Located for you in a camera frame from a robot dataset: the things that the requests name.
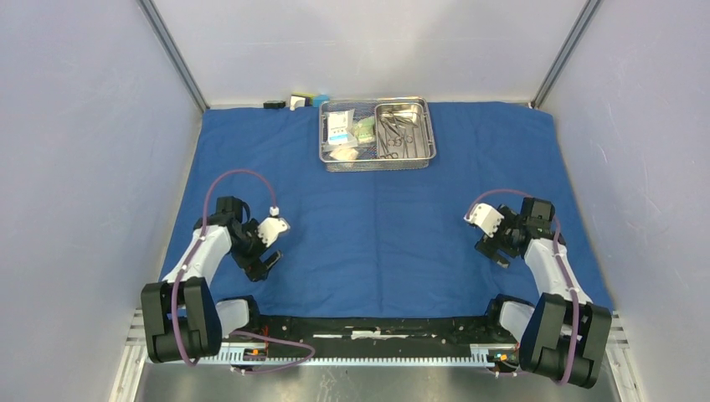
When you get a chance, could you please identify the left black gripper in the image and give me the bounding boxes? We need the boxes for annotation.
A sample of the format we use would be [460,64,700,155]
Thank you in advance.
[228,219,282,282]

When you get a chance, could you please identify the blue surgical wrap cloth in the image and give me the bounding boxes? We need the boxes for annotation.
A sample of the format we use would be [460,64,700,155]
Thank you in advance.
[162,102,613,318]

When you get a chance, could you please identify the metal mesh tray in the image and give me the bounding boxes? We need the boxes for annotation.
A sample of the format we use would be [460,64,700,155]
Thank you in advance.
[319,96,434,172]

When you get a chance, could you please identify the green sterile packet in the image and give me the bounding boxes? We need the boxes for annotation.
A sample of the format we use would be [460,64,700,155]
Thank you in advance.
[353,116,376,146]

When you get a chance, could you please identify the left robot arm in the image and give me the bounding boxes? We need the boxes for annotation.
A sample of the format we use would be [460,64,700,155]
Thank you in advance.
[141,197,290,365]

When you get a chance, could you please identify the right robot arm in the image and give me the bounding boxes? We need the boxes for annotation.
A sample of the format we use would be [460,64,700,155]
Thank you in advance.
[464,193,612,389]

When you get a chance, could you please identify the steel surgical instruments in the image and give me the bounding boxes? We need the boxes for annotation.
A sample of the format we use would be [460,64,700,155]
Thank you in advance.
[378,112,419,159]

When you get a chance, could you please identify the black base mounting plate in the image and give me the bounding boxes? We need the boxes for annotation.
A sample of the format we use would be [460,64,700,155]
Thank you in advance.
[246,315,517,359]

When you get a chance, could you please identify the beige gauze packet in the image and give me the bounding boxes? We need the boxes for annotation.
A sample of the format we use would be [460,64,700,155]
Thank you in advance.
[327,147,360,162]

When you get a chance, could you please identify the white sterile packet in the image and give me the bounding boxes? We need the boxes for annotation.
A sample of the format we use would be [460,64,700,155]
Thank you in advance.
[326,110,356,146]

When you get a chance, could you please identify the small black block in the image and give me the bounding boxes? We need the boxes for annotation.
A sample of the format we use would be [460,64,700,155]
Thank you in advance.
[263,100,286,110]

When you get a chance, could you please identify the white and yellow block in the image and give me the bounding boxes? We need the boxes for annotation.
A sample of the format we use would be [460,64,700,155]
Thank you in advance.
[289,92,316,111]

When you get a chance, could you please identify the cyan blue block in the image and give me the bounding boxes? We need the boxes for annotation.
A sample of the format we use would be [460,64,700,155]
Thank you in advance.
[311,95,330,108]

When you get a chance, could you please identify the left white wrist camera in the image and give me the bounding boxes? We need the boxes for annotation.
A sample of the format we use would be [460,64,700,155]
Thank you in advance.
[257,216,291,248]

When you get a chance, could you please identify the slotted cable duct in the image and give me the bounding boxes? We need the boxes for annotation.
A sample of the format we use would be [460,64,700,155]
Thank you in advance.
[145,343,522,369]

